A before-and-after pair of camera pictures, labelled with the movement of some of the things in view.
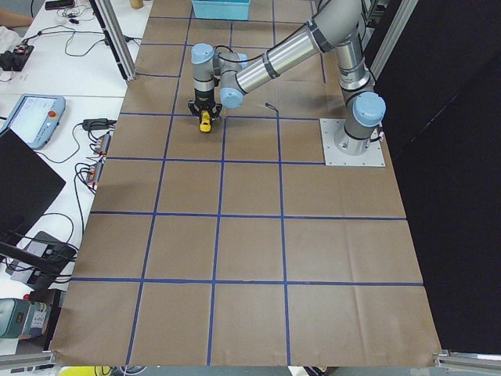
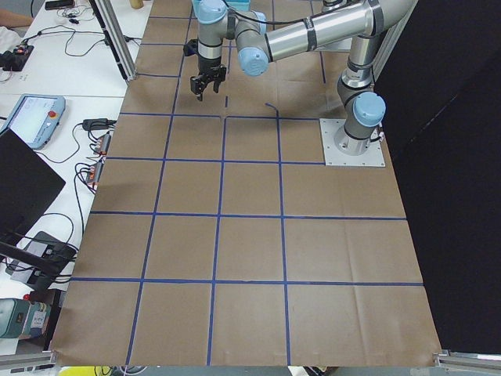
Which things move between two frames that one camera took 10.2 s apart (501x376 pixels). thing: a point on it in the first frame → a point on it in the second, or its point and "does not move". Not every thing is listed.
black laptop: x=28 y=186 does not move
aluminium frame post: x=116 y=37 does not move
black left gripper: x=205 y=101 → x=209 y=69
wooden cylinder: x=137 y=4 does not move
